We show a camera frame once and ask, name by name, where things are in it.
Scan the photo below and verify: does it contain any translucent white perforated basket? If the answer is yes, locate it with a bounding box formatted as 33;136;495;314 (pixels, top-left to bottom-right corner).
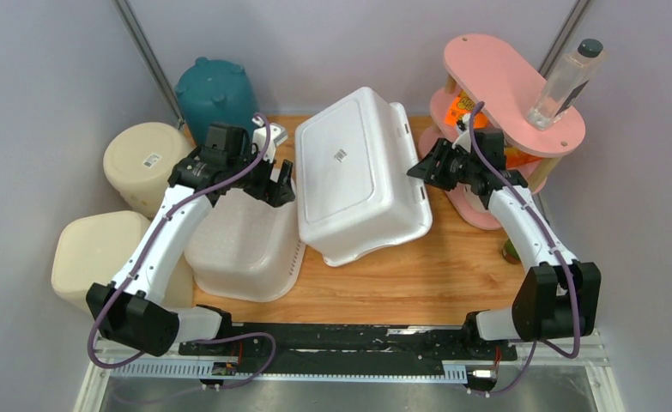
184;189;305;302

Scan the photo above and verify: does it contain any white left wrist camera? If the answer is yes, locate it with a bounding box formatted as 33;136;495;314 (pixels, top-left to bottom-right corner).
252;119;288;163

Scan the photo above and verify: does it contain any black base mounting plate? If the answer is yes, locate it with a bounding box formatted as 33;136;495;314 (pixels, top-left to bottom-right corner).
179;323;517;377

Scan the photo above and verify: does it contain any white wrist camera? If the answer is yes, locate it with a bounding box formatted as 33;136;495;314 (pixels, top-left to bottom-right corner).
452;113;473;150
252;119;288;163

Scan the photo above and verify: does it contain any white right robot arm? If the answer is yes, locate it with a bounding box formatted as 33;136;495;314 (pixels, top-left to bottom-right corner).
407;128;602;359

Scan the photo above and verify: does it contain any pink two-tier shelf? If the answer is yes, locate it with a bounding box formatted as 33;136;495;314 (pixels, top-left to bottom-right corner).
417;33;587;232

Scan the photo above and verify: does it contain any orange snack box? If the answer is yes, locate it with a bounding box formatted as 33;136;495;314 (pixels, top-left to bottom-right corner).
444;91;489;129
504;147;542;169

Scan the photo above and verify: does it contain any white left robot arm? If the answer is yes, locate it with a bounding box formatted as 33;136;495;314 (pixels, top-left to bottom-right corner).
85;113;295;369

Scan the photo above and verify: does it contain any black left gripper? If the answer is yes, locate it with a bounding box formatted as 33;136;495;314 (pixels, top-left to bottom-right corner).
227;142;296;208

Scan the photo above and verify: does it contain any white plastic tub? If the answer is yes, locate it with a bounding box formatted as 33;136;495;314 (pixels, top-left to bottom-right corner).
294;87;433;267

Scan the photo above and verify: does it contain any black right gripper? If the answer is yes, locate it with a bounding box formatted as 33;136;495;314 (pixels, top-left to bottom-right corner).
405;137;477;191

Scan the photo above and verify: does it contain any clear bottle black cap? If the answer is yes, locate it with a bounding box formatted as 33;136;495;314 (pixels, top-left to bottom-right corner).
526;39;605;130

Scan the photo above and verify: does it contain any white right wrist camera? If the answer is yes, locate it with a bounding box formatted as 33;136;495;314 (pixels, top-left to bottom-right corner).
452;113;473;150

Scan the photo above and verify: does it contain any aluminium frame rail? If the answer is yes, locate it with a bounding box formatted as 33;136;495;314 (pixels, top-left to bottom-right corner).
74;333;623;411

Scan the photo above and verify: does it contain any cream square container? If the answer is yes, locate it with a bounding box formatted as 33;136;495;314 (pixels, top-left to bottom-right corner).
50;210;195;317

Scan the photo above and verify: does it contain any orange snack box lower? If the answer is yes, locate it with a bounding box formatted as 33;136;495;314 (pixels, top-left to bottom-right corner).
504;147;542;169

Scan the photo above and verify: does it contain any orange snack box upper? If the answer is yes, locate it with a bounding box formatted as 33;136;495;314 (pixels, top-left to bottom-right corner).
444;91;489;129

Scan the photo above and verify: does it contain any teal plastic bucket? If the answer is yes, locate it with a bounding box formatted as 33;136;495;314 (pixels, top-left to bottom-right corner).
174;57;259;145

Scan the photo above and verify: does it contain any green glass bottle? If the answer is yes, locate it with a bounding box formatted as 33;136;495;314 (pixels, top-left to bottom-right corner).
501;239;521;264

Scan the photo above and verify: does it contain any cream large bucket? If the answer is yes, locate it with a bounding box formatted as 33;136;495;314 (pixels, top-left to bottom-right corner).
103;122;194;219

